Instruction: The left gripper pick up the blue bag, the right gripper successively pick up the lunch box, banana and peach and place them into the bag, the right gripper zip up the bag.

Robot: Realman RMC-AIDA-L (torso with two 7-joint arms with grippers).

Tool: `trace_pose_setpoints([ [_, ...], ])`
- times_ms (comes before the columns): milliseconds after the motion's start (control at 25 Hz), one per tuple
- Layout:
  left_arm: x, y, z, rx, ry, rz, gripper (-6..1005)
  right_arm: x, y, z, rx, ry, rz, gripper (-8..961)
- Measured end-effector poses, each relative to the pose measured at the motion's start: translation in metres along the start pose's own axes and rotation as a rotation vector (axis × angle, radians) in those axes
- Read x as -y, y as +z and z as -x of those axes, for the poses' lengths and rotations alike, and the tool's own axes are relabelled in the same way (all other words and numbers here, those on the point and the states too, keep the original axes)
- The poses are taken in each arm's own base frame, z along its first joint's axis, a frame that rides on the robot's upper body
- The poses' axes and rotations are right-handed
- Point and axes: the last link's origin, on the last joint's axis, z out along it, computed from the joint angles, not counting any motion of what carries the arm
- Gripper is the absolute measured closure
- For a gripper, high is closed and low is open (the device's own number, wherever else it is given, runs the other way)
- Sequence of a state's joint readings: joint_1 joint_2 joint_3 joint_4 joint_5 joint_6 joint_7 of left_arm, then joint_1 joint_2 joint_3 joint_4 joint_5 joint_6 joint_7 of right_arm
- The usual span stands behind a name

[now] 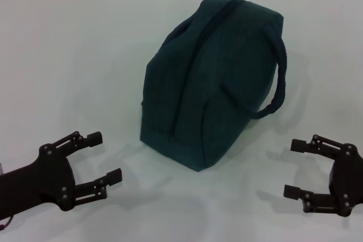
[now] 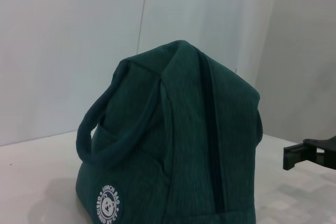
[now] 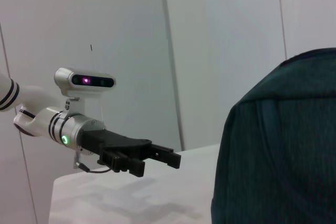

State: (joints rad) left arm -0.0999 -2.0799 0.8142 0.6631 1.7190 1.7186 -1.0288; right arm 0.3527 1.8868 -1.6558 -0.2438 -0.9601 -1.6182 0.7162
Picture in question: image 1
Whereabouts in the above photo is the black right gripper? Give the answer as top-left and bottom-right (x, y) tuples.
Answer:
(283, 134), (363, 217)

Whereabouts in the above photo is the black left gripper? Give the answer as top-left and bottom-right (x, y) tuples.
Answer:
(0, 131), (124, 216)

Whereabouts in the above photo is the dark teal insulated lunch bag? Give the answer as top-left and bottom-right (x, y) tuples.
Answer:
(138, 0), (289, 173)

